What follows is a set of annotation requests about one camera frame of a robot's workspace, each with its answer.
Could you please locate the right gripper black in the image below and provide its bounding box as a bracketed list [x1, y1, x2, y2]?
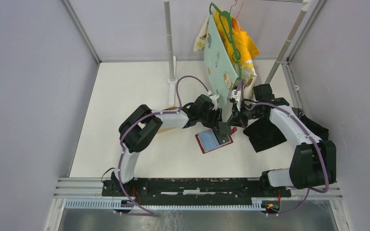
[226, 100, 264, 128]

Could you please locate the black VIP credit card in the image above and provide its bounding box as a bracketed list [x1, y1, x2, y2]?
[213, 130, 232, 146]

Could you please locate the green clothes hanger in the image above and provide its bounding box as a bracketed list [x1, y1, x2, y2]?
[209, 2, 242, 80]

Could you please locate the white clothes rack frame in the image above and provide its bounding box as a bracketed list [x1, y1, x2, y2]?
[163, 0, 312, 106]

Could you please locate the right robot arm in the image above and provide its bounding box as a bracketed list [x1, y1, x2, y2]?
[227, 84, 336, 196]

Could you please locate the yellow oval card tray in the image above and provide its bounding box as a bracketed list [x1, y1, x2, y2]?
[157, 106, 178, 134]

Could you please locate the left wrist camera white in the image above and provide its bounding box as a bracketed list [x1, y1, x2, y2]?
[207, 90, 220, 110]

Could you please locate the mint green cartoon cloth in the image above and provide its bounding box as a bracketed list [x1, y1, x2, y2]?
[204, 16, 238, 109]

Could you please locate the white slotted cable duct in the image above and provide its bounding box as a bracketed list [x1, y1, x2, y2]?
[64, 199, 269, 212]

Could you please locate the red card holder wallet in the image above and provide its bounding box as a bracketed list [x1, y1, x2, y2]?
[195, 128, 237, 154]

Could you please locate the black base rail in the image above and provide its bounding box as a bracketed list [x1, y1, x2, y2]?
[102, 178, 291, 206]

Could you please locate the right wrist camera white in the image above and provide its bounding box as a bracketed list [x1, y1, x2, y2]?
[228, 89, 242, 103]

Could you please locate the yellow garment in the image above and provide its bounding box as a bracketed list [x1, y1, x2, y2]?
[213, 12, 260, 69]

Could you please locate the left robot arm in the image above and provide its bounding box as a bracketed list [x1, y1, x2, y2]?
[111, 94, 233, 196]

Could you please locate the pink clothes hanger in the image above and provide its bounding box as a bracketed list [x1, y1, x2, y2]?
[229, 0, 246, 21]

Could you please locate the black clothes pile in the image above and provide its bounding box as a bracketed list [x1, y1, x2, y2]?
[243, 108, 329, 153]

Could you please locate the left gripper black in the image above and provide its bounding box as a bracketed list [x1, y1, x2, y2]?
[198, 106, 224, 130]

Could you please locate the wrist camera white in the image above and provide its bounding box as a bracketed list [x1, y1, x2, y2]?
[207, 90, 220, 110]
[228, 89, 242, 103]

